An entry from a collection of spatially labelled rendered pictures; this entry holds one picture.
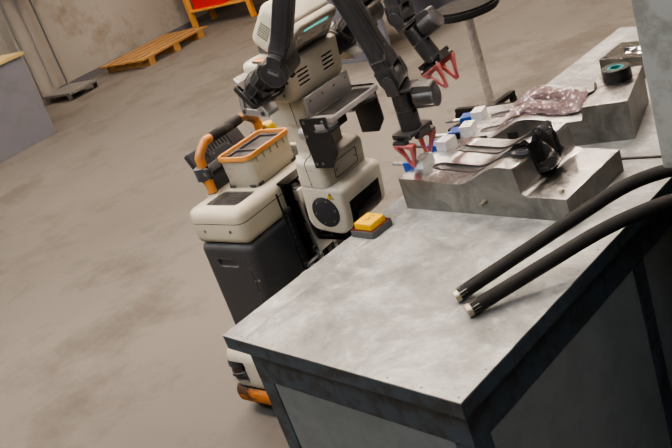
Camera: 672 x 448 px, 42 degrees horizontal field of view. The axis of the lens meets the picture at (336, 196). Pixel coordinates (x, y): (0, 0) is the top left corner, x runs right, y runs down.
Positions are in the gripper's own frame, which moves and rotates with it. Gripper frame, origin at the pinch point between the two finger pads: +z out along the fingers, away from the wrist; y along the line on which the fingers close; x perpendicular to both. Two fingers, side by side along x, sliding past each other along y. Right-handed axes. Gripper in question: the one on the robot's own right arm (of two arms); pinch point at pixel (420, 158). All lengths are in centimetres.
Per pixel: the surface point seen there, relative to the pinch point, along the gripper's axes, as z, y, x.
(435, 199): 7.2, -8.7, -9.2
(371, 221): 6.9, -22.5, 1.7
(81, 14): 24, 391, 872
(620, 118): 4, 34, -40
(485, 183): 1.5, -8.7, -26.7
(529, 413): 28, -53, -59
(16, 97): 49, 183, 669
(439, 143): -0.5, 8.1, -0.6
